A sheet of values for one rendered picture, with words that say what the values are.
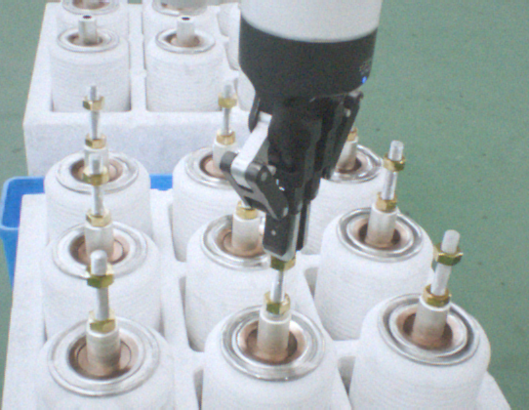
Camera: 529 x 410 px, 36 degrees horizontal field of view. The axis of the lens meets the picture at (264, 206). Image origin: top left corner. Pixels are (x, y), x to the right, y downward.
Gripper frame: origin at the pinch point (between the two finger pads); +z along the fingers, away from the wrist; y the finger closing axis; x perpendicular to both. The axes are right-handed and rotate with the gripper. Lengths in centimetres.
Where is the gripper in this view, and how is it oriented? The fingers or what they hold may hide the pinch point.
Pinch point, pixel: (286, 225)
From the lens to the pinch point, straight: 51.4
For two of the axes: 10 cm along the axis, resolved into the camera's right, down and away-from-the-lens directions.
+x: -8.4, -3.6, 4.2
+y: 5.4, -4.4, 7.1
